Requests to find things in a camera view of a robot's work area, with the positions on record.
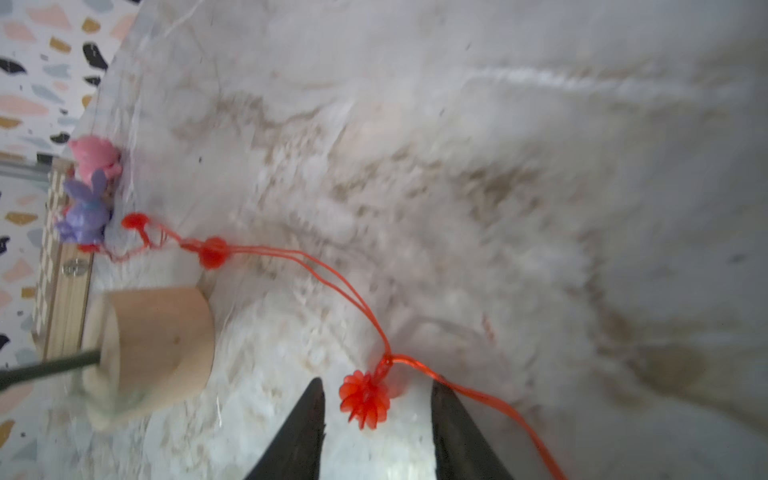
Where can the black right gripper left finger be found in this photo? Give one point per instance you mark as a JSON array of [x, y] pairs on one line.
[[295, 451]]

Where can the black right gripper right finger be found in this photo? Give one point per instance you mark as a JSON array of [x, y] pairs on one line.
[[461, 450]]

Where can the small green christmas tree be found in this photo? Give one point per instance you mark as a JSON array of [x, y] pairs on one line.
[[30, 373]]

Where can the wooden tree base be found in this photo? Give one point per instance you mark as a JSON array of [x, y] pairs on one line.
[[156, 348]]

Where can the wooden folding chess board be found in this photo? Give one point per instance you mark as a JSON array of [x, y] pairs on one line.
[[64, 278]]

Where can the purple bunny toy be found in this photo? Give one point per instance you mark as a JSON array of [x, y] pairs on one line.
[[87, 214]]

